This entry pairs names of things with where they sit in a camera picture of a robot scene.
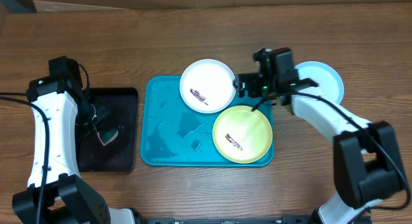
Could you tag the light blue plate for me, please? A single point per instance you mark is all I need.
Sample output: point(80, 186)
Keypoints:
point(327, 78)

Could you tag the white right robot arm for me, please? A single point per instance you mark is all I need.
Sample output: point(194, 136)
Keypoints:
point(367, 165)

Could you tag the green and pink sponge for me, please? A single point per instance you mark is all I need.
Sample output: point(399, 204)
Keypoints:
point(107, 136)

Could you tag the black water tray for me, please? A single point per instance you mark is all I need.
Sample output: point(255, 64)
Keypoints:
point(119, 155)

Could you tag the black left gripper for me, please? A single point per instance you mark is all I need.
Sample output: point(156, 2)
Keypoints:
point(85, 130)

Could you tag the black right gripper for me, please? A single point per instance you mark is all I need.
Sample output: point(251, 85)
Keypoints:
point(253, 80)

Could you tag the white plate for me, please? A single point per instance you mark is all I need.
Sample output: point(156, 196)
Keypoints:
point(206, 86)

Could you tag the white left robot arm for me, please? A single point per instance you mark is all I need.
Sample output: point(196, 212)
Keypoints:
point(56, 193)

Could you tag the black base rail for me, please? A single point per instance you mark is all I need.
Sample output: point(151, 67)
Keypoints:
point(231, 220)

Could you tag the yellow green plate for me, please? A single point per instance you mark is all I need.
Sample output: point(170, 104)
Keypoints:
point(242, 135)

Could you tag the blue plastic tray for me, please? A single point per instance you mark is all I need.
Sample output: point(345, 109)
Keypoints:
point(173, 134)

